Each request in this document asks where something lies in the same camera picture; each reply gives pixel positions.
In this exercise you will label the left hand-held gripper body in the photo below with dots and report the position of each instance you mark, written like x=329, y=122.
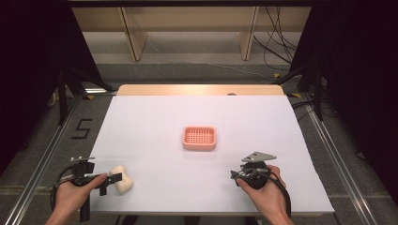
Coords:
x=82, y=171

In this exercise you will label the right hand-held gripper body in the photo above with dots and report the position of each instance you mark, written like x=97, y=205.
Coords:
x=256, y=171

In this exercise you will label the cream white bun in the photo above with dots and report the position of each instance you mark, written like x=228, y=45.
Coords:
x=122, y=181

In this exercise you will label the person's left hand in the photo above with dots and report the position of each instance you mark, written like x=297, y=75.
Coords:
x=72, y=195

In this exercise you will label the person's right hand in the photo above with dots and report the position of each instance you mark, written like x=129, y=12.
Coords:
x=268, y=197

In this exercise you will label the white table mat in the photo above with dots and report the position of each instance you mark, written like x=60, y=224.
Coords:
x=200, y=175

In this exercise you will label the black tape floor mark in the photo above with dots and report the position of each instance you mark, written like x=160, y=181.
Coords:
x=82, y=128

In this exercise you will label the pink soap dish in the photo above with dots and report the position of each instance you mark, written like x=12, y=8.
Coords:
x=199, y=138

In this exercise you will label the black metal stand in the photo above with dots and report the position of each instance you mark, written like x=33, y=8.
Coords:
x=309, y=84
x=67, y=93

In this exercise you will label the black curtain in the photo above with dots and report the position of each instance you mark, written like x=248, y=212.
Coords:
x=359, y=87
x=34, y=78

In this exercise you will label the wooden table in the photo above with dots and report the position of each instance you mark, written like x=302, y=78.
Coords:
x=175, y=90

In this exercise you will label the beige wooden shelf unit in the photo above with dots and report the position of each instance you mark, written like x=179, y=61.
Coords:
x=187, y=25

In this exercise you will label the aluminium floor rail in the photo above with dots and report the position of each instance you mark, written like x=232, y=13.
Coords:
x=338, y=156
x=47, y=156

